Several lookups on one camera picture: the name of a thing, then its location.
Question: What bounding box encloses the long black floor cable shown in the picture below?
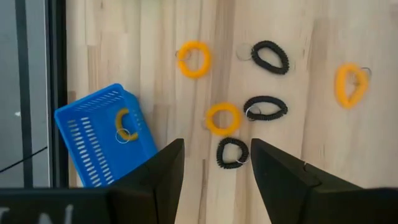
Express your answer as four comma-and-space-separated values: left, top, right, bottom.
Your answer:
0, 146, 49, 174

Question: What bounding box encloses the black aluminium table frame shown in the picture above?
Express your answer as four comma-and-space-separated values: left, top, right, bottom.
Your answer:
45, 0, 70, 189

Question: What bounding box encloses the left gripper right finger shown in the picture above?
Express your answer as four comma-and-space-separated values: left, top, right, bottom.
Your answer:
251, 138, 364, 224

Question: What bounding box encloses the orange spiral keychain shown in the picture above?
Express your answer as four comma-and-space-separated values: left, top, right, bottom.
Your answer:
335, 63, 373, 110
175, 40, 212, 80
114, 108, 139, 144
203, 102, 243, 137

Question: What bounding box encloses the black spiral keychain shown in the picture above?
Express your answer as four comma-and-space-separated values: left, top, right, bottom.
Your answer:
243, 95, 289, 122
216, 137, 250, 170
235, 39, 290, 75

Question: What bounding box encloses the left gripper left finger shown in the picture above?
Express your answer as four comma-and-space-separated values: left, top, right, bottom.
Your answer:
107, 138, 186, 224

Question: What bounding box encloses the blue plastic basket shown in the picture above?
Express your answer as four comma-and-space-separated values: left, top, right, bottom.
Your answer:
54, 83, 159, 188

